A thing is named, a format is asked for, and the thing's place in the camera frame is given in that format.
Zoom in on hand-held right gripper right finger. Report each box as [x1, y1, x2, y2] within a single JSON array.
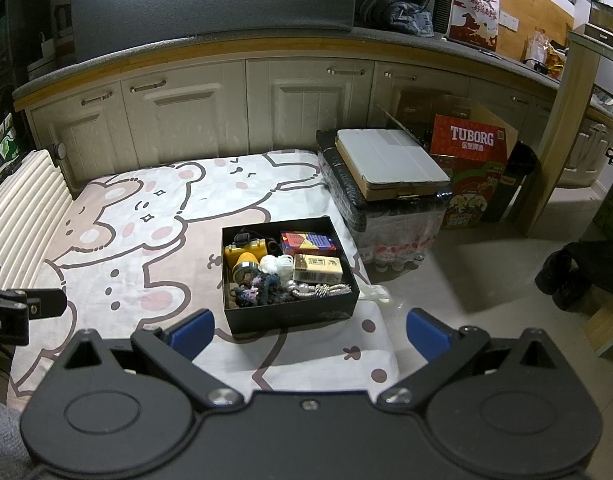
[[377, 309, 562, 413]]

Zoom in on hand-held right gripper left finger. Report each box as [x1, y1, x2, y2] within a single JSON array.
[[56, 309, 243, 413]]

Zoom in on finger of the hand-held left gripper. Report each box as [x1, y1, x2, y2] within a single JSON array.
[[0, 287, 67, 318]]

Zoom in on dark crochet hair ties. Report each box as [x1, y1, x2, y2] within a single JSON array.
[[246, 272, 290, 308]]

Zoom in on yellow headlamp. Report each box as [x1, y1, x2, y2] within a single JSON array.
[[224, 228, 282, 286]]

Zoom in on black cardboard box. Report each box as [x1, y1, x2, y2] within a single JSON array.
[[221, 216, 361, 336]]

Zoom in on white fluffy scrunchie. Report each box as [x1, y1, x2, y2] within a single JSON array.
[[259, 254, 297, 281]]

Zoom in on grey braided rope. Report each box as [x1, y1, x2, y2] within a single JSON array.
[[286, 282, 352, 302]]

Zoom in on small yellow card box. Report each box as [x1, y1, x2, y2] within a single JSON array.
[[292, 253, 345, 285]]

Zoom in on red blue box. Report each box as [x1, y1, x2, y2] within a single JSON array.
[[280, 230, 337, 256]]

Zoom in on white plastic piece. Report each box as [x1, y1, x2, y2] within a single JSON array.
[[359, 282, 395, 308]]

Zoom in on white ribbed suitcase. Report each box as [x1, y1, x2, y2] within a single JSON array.
[[0, 144, 73, 291]]

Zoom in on bear printed blanket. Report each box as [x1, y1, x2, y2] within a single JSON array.
[[9, 150, 402, 401]]

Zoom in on person's grey clothing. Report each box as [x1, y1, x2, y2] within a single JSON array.
[[0, 395, 32, 480]]

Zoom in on green white carton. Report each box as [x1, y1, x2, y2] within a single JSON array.
[[0, 115, 20, 161]]

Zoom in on black shoes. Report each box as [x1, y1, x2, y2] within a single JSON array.
[[534, 247, 595, 311]]

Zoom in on red beer carton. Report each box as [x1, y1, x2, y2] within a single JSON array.
[[429, 114, 518, 231]]

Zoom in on light wood board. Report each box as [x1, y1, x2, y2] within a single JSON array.
[[584, 290, 613, 356]]

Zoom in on black bin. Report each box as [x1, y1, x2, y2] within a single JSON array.
[[487, 142, 540, 223]]

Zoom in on flat cardboard box white top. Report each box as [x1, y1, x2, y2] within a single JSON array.
[[335, 128, 452, 202]]

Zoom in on cream cabinet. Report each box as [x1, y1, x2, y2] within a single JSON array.
[[24, 57, 613, 196]]

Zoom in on red Tuborg carton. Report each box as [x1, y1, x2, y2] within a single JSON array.
[[377, 87, 518, 161]]

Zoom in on dark cluttered shelf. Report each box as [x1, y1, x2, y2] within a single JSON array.
[[0, 0, 72, 126]]

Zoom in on light wood table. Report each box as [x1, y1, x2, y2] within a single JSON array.
[[527, 25, 613, 238]]

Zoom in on grey stone countertop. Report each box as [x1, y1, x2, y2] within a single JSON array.
[[11, 20, 613, 111]]

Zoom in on pile of snack bags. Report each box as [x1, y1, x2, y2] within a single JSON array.
[[524, 27, 570, 78]]

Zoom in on red white printed bag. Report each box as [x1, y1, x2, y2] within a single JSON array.
[[449, 0, 501, 53]]

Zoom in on large dark flat screen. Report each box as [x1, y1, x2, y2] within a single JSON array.
[[69, 0, 360, 63]]

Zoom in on white heater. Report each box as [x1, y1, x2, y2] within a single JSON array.
[[431, 0, 460, 41]]

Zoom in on small grey drawer chest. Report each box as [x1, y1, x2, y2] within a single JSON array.
[[584, 0, 613, 53]]

